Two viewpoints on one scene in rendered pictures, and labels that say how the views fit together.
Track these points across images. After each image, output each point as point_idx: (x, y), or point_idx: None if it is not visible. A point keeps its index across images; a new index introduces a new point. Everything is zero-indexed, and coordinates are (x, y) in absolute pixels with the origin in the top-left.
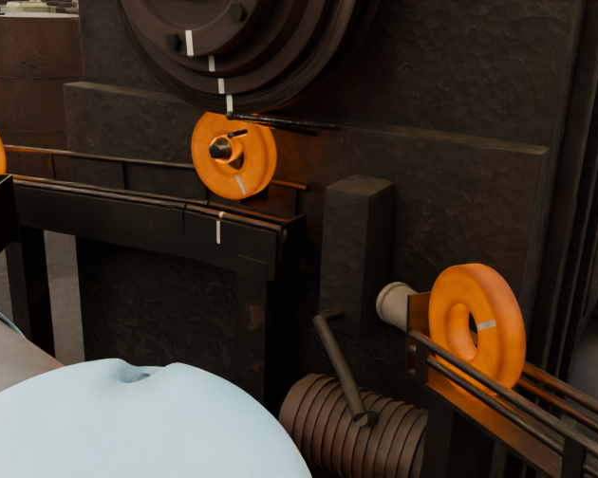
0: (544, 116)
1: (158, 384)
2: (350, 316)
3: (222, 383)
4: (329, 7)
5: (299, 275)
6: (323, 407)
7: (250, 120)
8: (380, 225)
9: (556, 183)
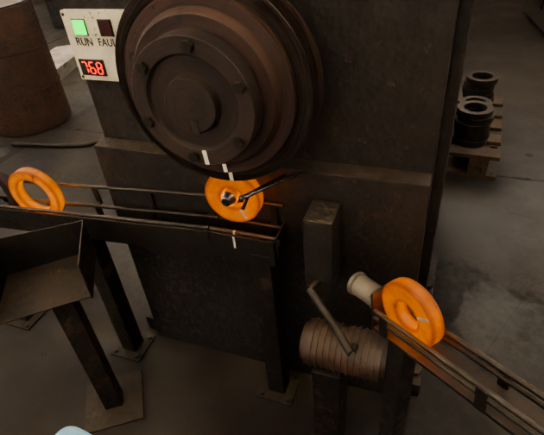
0: (427, 157)
1: None
2: (326, 282)
3: None
4: (294, 123)
5: (283, 249)
6: (325, 343)
7: (252, 195)
8: (337, 232)
9: (433, 180)
